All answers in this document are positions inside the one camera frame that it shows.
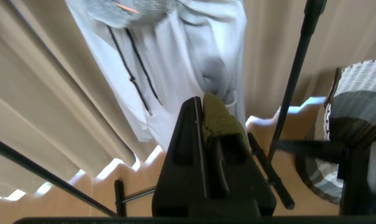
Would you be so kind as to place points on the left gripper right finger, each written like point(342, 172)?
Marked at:
point(243, 183)

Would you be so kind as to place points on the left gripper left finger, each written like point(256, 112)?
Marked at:
point(178, 186)

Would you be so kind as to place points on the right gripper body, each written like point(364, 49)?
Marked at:
point(357, 186)

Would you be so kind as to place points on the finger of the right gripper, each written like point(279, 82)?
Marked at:
point(315, 151)

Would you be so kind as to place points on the green garment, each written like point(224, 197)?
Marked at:
point(218, 121)

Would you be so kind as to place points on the pale grey shorts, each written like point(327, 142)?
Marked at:
point(175, 62)

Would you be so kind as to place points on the pink clothes hanger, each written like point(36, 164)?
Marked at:
point(127, 7)

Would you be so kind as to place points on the black clothes rack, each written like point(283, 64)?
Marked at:
point(295, 71)

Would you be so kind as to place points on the white laundry basket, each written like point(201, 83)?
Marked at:
point(358, 81)

